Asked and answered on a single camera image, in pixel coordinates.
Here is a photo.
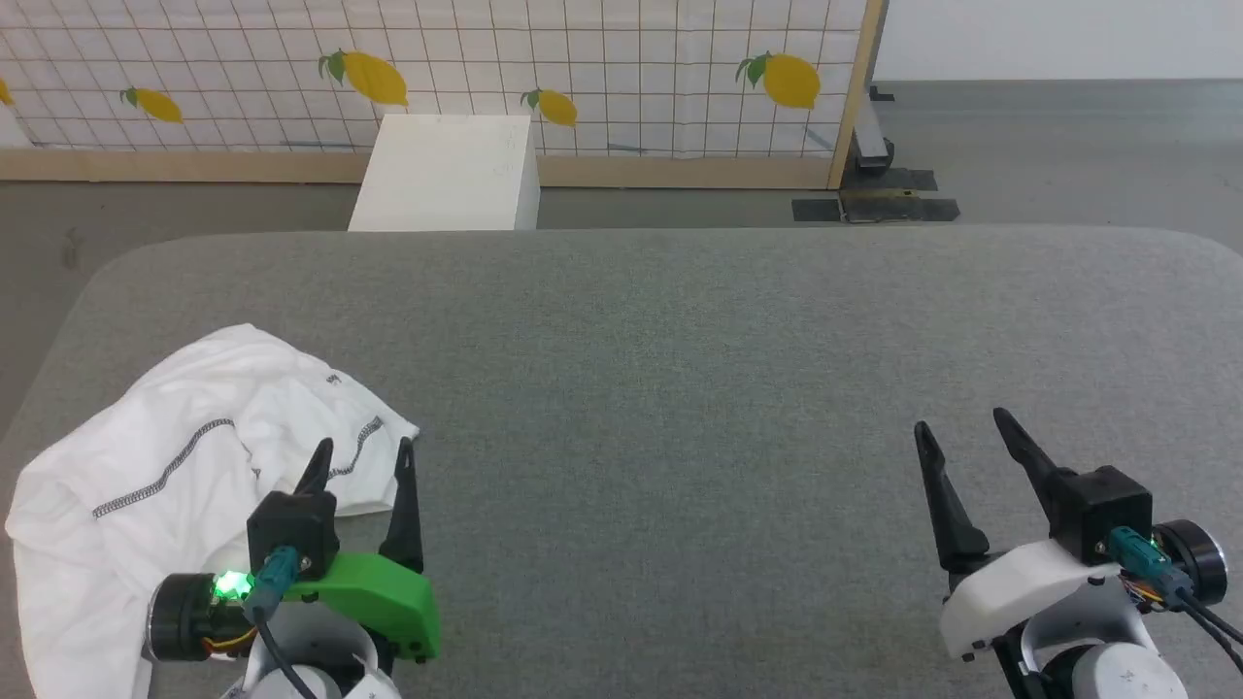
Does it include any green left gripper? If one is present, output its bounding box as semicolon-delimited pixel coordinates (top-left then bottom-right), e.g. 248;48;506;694
282;436;441;664

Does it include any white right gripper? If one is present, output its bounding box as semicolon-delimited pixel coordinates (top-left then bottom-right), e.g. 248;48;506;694
914;407;1123;664

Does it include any white long-sleeve shirt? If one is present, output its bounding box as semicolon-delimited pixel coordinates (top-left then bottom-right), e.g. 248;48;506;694
4;323;421;699

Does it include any white box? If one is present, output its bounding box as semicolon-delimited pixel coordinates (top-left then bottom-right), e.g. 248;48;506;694
347;114;541;233

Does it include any grey metal partition support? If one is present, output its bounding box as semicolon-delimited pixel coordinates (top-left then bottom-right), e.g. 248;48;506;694
839;91;922;223

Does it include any lemon print tile panel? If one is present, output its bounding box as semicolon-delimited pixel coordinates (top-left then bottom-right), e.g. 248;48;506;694
0;0;868;158

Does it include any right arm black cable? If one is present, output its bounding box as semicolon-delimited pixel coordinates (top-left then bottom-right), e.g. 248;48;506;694
1110;527;1243;673

